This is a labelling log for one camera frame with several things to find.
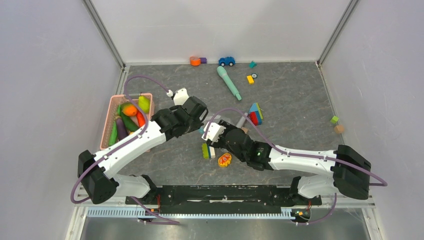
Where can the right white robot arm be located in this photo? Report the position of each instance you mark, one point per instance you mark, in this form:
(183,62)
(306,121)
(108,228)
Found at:
(342,171)

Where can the yellow small brick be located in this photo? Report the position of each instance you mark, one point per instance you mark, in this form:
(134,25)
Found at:
(250,79)

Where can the orange green toy mango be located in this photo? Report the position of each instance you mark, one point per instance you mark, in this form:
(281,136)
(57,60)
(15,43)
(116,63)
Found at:
(128,109)

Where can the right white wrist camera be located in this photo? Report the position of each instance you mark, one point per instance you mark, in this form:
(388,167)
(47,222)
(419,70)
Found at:
(212,132)

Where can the grey toy microphone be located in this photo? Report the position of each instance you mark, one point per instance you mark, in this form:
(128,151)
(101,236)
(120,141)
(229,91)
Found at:
(242,121)

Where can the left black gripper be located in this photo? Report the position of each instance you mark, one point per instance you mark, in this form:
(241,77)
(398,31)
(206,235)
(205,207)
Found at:
(198,124)

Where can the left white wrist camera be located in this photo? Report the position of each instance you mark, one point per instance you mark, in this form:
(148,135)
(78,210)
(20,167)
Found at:
(179,97)

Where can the green toy pear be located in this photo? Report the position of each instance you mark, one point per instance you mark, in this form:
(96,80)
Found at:
(144,104)

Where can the purple toy eggplant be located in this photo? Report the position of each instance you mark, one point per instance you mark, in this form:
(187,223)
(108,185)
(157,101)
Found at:
(121,129)

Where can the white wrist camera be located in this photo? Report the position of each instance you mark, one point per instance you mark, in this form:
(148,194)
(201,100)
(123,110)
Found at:
(179,97)
(212,132)

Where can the mint green toy microphone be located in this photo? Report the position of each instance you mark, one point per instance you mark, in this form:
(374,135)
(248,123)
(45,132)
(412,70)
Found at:
(225,77)

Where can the orange half-round block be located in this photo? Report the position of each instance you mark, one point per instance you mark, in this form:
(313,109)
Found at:
(195,61)

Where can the lime green cube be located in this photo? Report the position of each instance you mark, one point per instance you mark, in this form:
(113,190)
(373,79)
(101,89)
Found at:
(334,120)

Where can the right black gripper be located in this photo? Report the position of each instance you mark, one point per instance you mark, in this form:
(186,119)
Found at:
(218,144)

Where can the blue toy car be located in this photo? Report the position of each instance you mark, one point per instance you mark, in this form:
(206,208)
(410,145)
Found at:
(227,61)

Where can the yellow red round toy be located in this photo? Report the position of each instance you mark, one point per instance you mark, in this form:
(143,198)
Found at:
(225,160)

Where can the tan wooden cube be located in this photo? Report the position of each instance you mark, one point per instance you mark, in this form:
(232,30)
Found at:
(339,129)

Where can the pink plastic basket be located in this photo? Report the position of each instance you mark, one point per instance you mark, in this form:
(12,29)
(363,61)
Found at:
(112,113)

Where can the clear zip top bag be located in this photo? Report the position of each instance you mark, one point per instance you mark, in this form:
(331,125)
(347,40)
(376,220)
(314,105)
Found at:
(205,118)

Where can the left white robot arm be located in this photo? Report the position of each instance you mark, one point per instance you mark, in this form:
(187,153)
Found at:
(98,172)

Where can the green white brick stack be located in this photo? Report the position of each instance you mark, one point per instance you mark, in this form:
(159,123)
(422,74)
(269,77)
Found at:
(208,152)

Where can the teal triangle block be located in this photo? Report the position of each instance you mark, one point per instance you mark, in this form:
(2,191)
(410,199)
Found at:
(252,64)

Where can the blue green red block stack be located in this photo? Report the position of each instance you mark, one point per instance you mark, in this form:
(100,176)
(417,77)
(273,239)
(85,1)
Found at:
(255,114)

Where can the light green toy bean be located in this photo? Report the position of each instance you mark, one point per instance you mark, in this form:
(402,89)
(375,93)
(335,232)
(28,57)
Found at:
(113,135)

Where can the dark green toy cucumber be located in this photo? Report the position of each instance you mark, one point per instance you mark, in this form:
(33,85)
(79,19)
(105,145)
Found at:
(128,122)

